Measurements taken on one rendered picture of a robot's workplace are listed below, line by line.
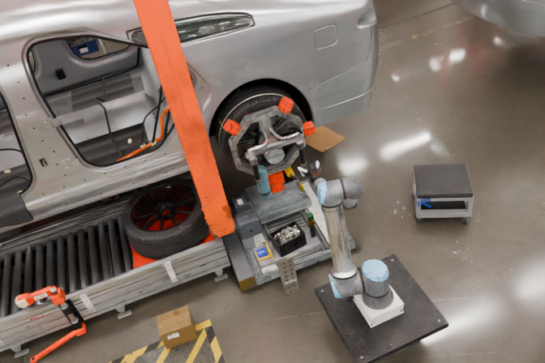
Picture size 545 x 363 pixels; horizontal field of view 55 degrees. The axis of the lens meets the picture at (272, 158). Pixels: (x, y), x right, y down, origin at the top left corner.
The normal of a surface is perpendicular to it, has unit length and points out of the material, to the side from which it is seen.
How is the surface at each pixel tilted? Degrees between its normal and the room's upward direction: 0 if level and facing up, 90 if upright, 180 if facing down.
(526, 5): 89
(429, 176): 0
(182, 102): 90
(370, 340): 0
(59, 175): 92
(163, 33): 90
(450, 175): 0
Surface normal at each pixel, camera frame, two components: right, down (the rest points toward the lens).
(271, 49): 0.33, 0.56
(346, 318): -0.15, -0.76
